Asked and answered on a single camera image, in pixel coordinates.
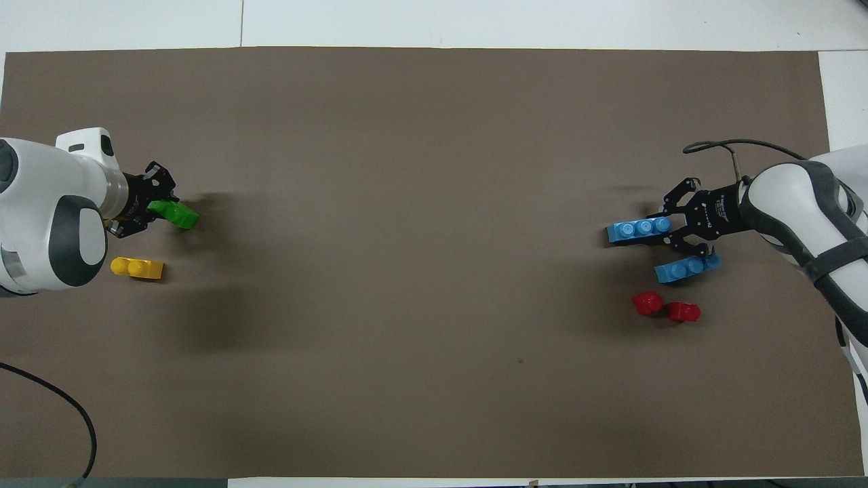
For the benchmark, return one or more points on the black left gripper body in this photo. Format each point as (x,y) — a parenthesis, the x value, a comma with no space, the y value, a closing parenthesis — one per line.
(135,200)

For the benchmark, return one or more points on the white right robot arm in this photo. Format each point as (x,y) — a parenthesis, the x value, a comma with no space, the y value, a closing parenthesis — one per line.
(793,196)

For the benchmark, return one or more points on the green two-stud block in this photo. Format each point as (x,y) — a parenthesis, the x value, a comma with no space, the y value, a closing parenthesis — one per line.
(178,215)

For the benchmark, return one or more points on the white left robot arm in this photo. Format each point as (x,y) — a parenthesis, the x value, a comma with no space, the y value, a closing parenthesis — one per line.
(47,196)

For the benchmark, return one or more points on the brown table mat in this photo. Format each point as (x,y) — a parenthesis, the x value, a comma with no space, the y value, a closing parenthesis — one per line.
(434,203)

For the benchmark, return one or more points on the red single-stud block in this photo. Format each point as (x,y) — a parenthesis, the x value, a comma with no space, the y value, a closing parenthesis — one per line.
(647,303)
(683,312)

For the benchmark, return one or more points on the yellow two-stud block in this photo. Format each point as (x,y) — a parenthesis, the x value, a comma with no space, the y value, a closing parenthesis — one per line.
(137,268)

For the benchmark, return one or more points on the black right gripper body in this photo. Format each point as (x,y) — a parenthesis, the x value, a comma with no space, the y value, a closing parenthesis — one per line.
(723,210)

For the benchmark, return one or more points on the blue three-stud block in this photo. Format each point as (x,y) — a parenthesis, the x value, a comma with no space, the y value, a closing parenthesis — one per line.
(637,230)
(678,271)

